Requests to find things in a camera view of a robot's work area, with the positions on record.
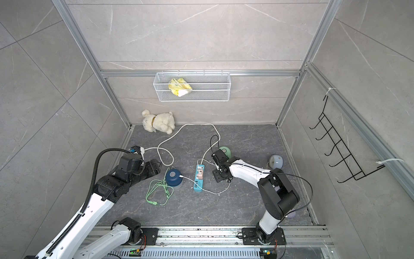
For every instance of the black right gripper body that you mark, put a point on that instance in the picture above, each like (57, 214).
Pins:
(218, 175)

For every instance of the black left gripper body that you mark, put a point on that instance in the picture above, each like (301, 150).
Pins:
(150, 170)

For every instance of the pink USB charger adapter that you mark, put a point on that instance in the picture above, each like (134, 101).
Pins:
(200, 175)

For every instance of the teal power strip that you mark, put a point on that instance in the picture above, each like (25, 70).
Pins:
(198, 184)

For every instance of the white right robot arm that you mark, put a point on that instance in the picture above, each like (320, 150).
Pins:
(278, 194)

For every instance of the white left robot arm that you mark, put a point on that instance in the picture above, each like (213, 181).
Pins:
(102, 195)

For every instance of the cream plush toy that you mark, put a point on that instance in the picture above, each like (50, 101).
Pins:
(163, 122)

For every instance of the grey round alarm clock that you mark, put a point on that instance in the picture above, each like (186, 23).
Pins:
(275, 162)

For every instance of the yellow crumpled bag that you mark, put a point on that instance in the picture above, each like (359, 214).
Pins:
(179, 87)

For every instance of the green cordless meat grinder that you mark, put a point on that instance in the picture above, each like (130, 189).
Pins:
(226, 151)

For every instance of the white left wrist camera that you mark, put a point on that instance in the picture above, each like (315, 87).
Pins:
(138, 150)

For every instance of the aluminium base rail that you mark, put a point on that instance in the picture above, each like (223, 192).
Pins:
(204, 242)

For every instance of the white wire mesh basket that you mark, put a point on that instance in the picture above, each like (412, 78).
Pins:
(207, 86)

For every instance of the black wall hook rack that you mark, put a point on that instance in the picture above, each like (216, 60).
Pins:
(340, 148)

